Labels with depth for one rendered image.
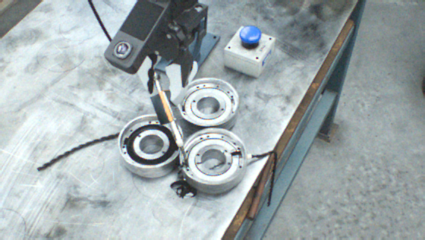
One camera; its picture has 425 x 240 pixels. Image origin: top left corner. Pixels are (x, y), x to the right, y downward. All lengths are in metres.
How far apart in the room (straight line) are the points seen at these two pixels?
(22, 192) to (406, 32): 1.85
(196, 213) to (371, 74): 1.45
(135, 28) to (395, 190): 1.32
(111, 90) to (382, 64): 1.43
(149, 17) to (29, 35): 0.48
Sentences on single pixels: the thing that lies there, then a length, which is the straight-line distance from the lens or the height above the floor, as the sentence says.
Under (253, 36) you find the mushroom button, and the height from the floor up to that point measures 0.87.
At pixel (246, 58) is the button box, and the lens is 0.93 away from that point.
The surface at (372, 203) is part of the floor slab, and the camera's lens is 1.78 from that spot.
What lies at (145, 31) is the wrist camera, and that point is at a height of 1.06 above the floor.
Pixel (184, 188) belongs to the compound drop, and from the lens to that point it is 0.81.
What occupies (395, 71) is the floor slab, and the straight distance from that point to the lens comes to 2.18.
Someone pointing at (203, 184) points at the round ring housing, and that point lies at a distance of 0.78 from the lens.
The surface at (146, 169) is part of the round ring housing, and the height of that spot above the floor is 0.84.
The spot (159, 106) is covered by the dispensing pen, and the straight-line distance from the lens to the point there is 0.79.
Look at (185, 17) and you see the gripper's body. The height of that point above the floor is 1.03.
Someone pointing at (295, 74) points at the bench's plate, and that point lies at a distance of 0.97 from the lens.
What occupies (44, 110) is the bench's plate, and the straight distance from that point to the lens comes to 0.96.
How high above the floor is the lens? 1.51
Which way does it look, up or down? 53 degrees down
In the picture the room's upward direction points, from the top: 2 degrees counter-clockwise
